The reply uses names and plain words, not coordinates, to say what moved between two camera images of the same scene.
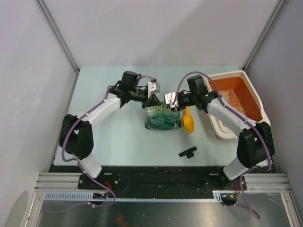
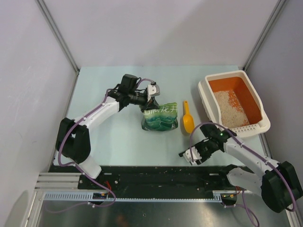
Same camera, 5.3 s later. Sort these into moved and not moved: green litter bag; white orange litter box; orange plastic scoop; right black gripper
Moved: right black gripper
Not moved: white orange litter box; orange plastic scoop; green litter bag
